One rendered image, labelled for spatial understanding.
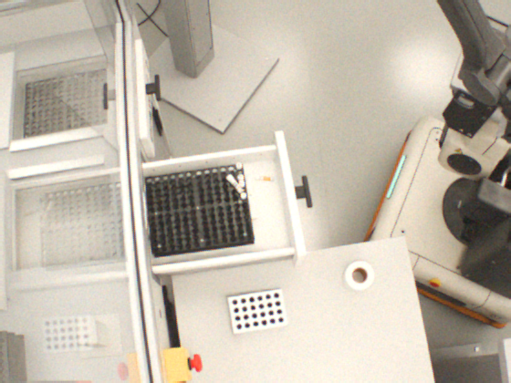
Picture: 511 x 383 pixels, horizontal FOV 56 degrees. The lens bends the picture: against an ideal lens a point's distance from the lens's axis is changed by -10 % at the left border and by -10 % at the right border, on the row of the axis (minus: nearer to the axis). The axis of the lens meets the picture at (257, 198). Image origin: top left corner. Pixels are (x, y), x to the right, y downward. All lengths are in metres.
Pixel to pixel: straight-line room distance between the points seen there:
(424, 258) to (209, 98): 1.11
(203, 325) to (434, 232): 0.97
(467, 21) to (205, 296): 0.82
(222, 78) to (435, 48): 1.05
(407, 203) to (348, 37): 0.97
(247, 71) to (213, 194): 1.24
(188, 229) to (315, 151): 1.15
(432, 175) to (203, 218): 1.03
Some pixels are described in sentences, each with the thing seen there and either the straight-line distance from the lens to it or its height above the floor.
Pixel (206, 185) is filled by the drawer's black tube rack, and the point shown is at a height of 0.90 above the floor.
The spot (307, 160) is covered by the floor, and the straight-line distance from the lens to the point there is 2.17.
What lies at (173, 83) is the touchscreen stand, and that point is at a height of 0.04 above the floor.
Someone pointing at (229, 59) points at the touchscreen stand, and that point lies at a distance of 2.35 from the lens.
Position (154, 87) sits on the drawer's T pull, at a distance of 1.27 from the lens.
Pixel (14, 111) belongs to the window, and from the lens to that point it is 0.50.
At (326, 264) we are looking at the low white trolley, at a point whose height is 0.76.
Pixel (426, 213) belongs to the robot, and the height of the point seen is 0.28.
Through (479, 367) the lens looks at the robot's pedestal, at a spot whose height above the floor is 0.51.
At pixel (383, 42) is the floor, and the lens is 2.56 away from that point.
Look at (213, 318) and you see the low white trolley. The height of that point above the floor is 0.76.
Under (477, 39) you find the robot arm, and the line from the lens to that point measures 0.90.
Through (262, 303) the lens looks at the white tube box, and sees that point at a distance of 1.19.
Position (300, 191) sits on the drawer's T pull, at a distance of 1.14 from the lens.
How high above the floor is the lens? 1.98
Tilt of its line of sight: 71 degrees down
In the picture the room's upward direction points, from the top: 3 degrees clockwise
